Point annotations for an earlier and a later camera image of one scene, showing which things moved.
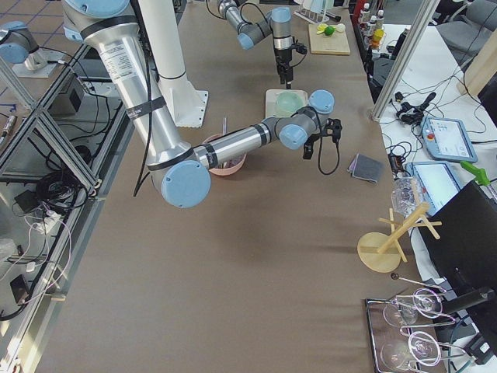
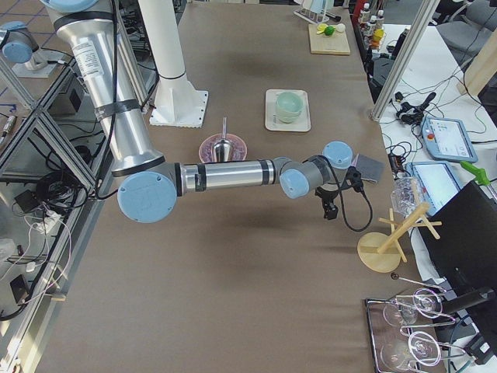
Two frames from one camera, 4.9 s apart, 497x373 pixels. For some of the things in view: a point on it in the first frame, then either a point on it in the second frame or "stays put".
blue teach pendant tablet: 447,139 stays put
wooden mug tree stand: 381,252 stays put
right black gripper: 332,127 → 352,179
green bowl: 287,103 stays put
